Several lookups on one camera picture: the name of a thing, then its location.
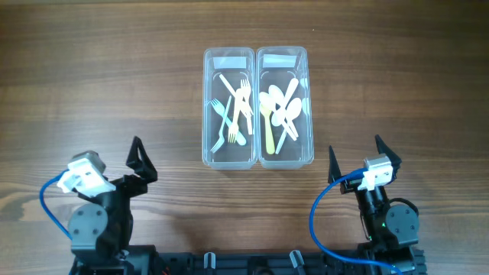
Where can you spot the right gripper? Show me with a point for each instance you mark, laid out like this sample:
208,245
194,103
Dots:
383,149

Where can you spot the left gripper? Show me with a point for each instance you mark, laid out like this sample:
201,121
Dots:
144,167

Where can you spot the white side-lying fork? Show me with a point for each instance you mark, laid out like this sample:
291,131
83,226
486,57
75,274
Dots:
220,109
221,139

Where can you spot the short white spoon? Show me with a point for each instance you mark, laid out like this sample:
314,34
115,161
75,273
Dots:
286,98

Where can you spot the white plastic spoon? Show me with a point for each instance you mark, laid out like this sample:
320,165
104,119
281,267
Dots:
276,92
269,102

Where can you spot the white plastic fork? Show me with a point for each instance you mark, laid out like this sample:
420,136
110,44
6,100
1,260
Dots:
246,92

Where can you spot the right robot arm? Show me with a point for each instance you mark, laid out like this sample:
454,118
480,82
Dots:
390,225

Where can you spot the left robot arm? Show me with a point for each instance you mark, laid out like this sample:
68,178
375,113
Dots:
101,229

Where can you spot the right clear plastic container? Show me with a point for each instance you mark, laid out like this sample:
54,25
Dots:
277,66

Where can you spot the clear plastic container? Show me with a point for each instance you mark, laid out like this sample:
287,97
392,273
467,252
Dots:
236,64
277,66

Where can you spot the left clear plastic container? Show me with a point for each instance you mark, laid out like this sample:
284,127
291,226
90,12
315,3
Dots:
236,64

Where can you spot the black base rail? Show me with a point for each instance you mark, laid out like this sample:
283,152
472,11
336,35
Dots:
246,264

